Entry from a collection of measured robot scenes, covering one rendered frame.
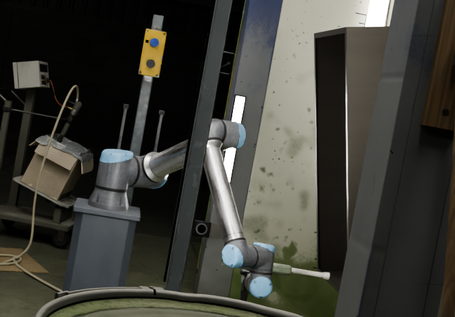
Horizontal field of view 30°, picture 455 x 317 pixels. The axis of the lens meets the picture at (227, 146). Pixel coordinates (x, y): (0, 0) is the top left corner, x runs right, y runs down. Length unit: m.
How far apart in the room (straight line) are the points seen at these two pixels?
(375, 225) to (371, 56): 1.89
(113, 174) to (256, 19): 1.31
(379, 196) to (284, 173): 2.90
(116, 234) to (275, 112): 1.29
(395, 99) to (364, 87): 1.80
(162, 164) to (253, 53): 1.06
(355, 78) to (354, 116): 0.16
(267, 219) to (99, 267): 1.21
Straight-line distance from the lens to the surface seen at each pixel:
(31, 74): 6.35
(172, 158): 3.89
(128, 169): 3.99
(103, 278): 3.97
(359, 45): 3.69
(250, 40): 4.71
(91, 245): 3.94
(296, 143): 4.77
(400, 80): 1.89
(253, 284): 3.44
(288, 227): 4.81
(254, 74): 4.71
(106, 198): 3.96
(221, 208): 3.42
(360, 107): 3.69
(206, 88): 2.74
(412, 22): 1.90
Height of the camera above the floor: 1.23
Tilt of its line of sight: 3 degrees down
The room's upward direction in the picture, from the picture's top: 10 degrees clockwise
